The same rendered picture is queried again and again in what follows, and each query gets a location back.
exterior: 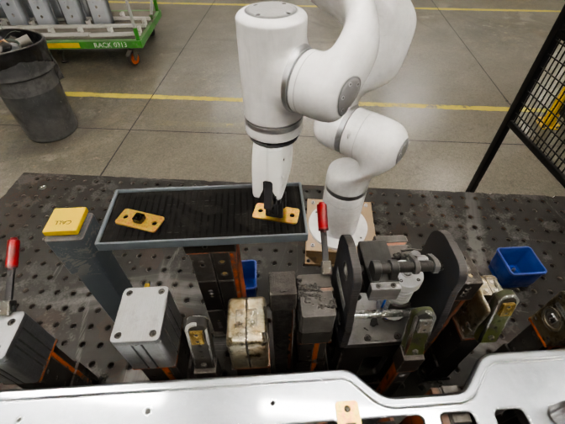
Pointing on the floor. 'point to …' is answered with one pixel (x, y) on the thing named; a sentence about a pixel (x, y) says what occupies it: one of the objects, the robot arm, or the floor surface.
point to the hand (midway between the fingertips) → (276, 203)
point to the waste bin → (34, 86)
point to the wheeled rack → (99, 32)
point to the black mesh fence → (531, 109)
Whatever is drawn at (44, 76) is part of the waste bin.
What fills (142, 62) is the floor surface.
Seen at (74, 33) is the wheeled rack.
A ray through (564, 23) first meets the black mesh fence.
